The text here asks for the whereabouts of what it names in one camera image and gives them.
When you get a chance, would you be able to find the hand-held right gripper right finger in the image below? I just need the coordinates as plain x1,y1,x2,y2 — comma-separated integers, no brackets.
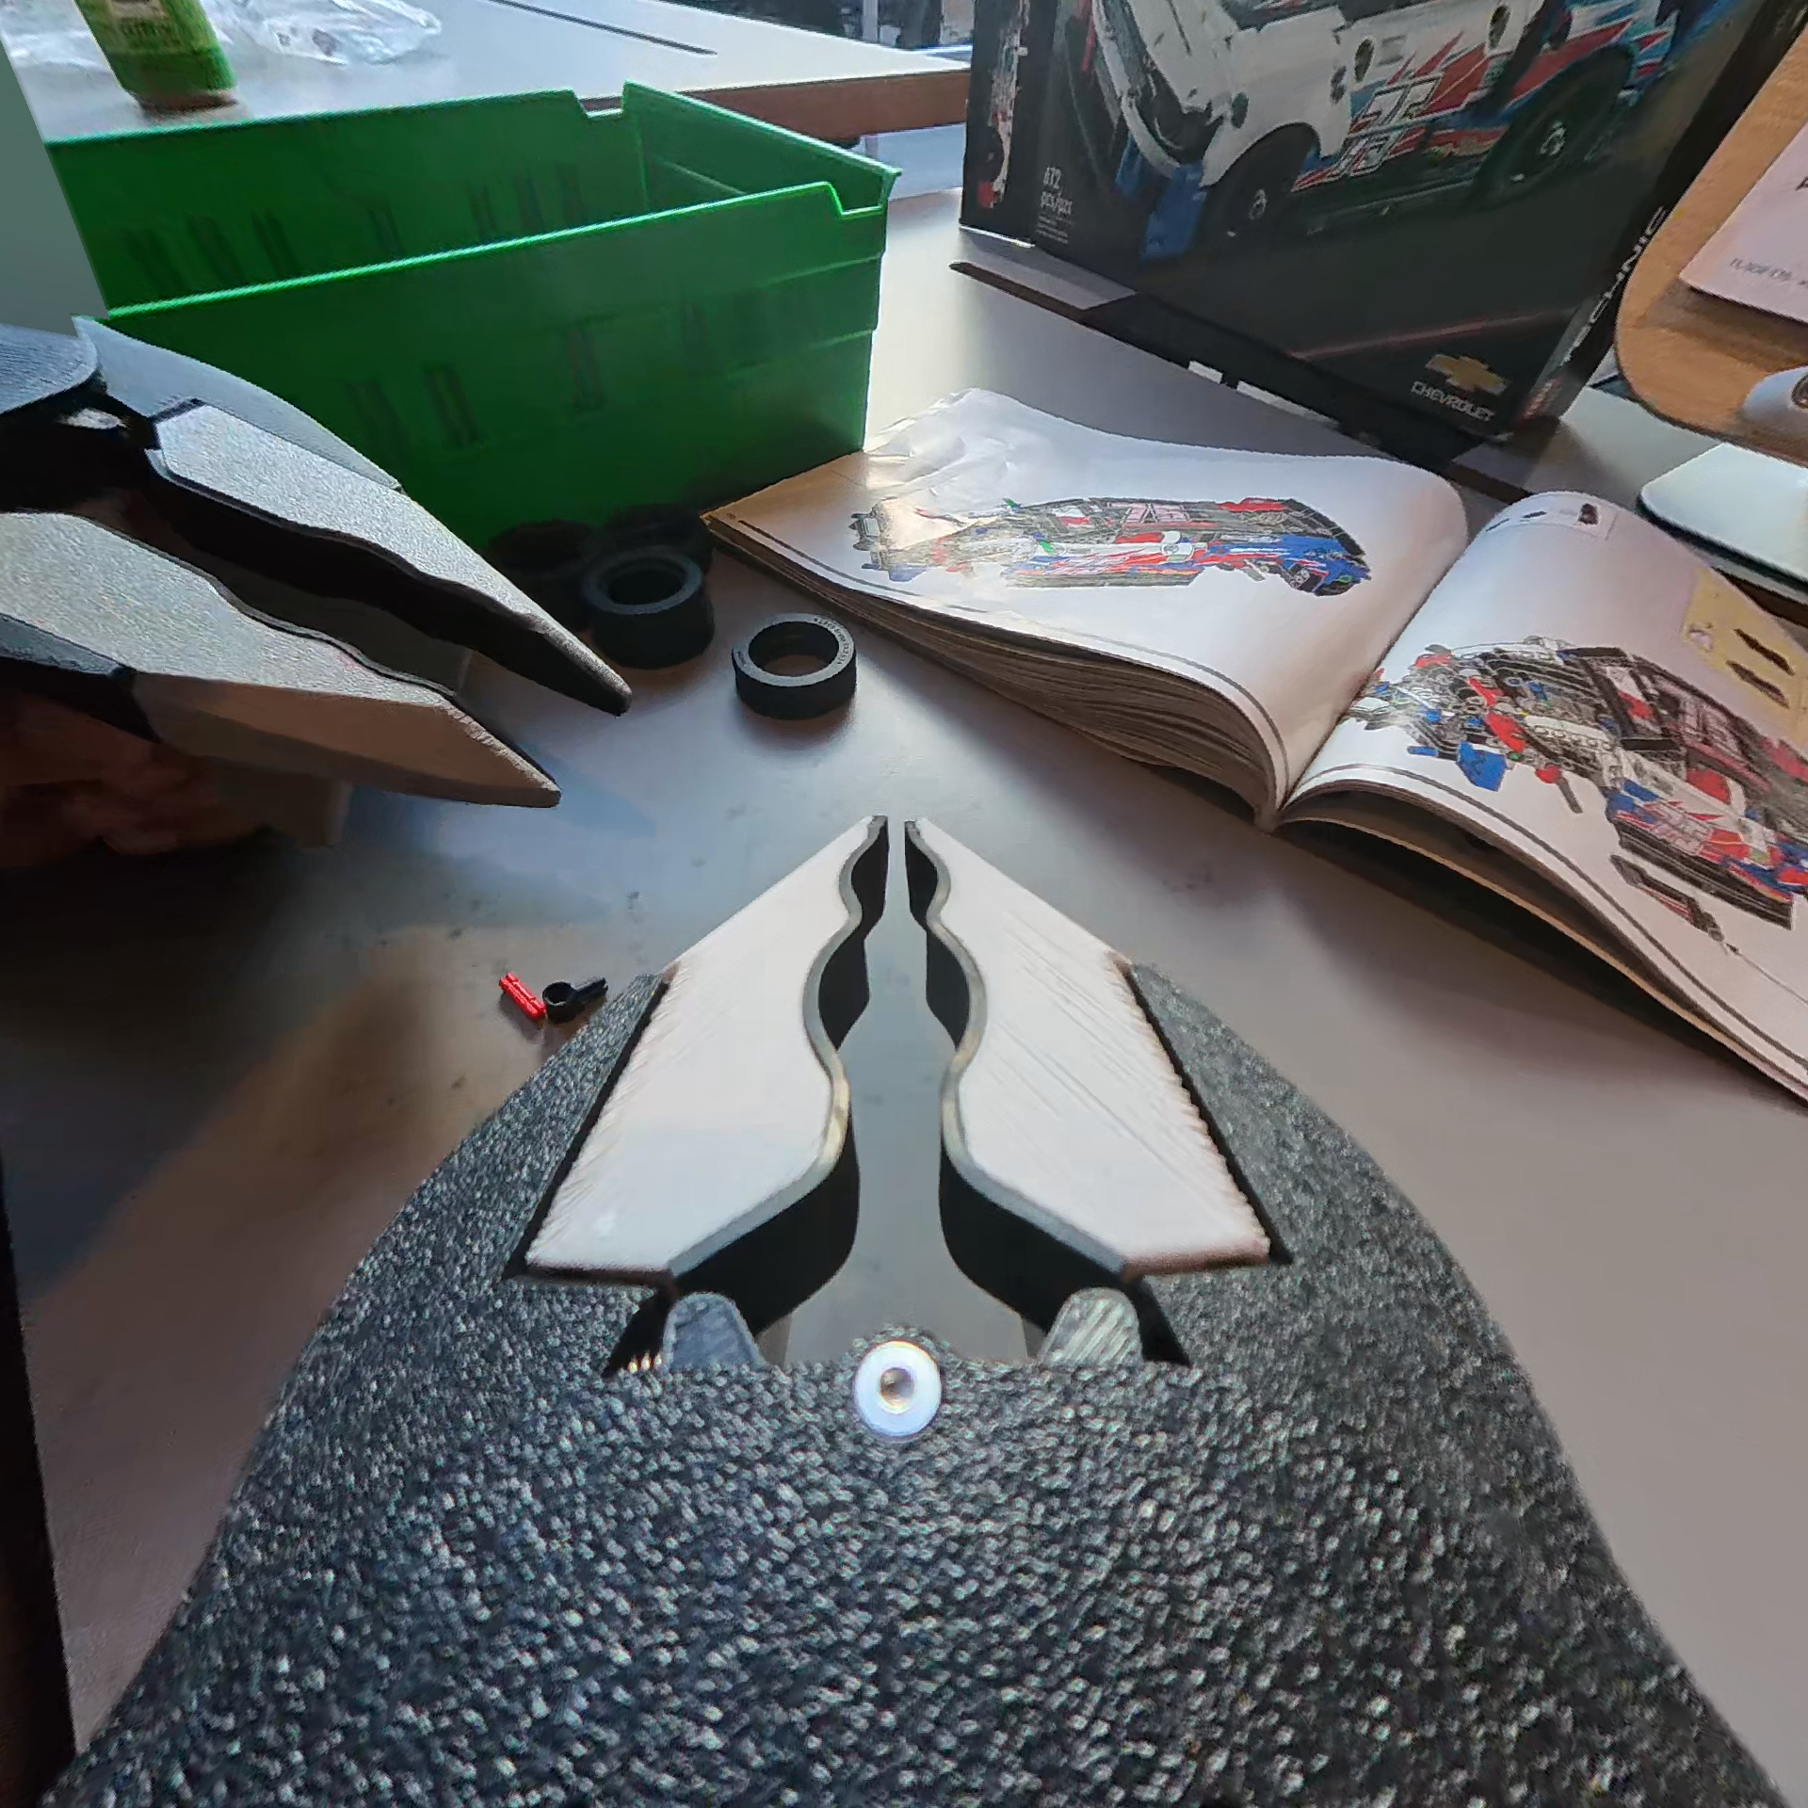
903,817,1272,1343

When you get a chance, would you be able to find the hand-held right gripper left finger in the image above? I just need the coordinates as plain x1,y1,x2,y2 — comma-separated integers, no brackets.
520,814,891,1339

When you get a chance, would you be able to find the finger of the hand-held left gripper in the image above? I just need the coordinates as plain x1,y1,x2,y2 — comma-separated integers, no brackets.
141,400,636,712
0,507,562,814

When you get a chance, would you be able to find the green plastic bin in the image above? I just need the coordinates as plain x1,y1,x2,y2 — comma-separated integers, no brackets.
40,82,903,550

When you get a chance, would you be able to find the instruction booklet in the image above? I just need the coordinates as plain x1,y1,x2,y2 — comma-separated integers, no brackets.
704,389,1808,1101

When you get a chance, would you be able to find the printed task sheet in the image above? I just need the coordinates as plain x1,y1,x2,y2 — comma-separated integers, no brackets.
1681,135,1808,341

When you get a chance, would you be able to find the person's left hand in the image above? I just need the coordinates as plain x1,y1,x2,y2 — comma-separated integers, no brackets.
0,698,337,855

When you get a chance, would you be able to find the black rubber tyre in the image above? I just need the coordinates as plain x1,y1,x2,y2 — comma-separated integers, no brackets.
609,502,711,564
486,520,605,629
733,618,860,720
581,550,711,673

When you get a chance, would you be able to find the green drink can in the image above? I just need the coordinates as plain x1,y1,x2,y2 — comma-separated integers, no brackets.
69,0,238,116

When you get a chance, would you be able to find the clear plastic bag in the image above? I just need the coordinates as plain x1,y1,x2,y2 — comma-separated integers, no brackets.
223,0,440,70

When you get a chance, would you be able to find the wood-edged white table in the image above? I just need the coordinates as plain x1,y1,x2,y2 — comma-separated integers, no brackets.
0,0,976,139

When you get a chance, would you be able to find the toy car set box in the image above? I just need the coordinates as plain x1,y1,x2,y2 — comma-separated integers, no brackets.
958,0,1783,463

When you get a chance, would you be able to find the white stand base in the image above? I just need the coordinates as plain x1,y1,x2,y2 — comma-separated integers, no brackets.
1640,366,1808,604

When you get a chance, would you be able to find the wooden display board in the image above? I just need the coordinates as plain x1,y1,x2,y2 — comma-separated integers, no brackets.
1616,62,1808,438

